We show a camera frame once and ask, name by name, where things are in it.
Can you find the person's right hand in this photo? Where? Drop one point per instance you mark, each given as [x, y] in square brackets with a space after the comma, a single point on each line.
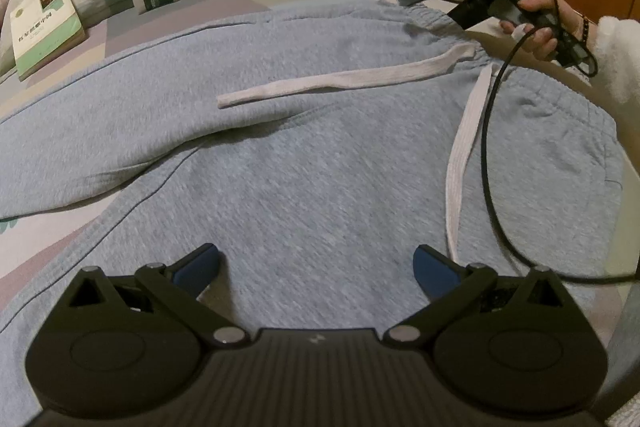
[537, 39]

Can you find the person's right forearm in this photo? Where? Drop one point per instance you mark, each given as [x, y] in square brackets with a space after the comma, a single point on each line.
[617, 57]

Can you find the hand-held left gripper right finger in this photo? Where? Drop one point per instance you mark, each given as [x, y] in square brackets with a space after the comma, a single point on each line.
[434, 271]

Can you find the green and white book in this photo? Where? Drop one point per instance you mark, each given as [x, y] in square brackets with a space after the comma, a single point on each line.
[45, 27]

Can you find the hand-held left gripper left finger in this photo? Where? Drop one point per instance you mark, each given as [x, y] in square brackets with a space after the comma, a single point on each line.
[197, 266]

